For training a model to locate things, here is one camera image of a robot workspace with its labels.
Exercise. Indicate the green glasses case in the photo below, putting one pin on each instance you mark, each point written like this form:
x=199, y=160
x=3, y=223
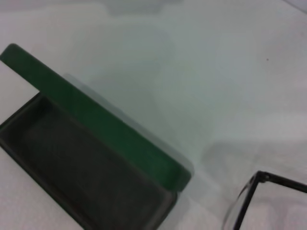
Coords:
x=84, y=155

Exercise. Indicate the black glasses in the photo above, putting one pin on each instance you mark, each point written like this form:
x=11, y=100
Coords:
x=283, y=179

